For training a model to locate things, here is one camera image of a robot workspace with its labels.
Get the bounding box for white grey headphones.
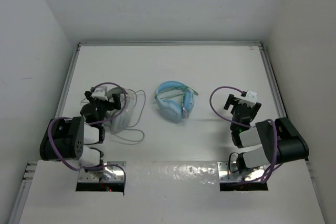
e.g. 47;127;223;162
104;88;137;133

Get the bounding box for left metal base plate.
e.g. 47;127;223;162
78;162;126;183

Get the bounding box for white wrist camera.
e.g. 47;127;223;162
91;86;108;101
238;90;257;107

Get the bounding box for grey headphone cable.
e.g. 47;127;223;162
80;89;146;145

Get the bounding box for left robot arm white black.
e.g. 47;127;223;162
39;88;127;171

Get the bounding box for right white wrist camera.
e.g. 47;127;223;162
238;90;257;107

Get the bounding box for metal base plate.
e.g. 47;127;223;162
217;161;265;184
78;162;126;183

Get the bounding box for aluminium table frame rail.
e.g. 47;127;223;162
20;42;323;223

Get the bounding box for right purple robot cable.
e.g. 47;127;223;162
210;86;284;187

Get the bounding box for light blue headphones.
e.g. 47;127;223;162
154;81;198;123

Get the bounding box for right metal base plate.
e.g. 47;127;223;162
217;161;265;184

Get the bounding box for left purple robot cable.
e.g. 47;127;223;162
49;82;127;196

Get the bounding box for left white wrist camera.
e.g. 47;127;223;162
91;86;108;101

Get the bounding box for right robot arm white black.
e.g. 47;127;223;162
224;92;309;174

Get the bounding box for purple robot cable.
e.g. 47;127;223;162
210;86;284;187
49;82;127;196

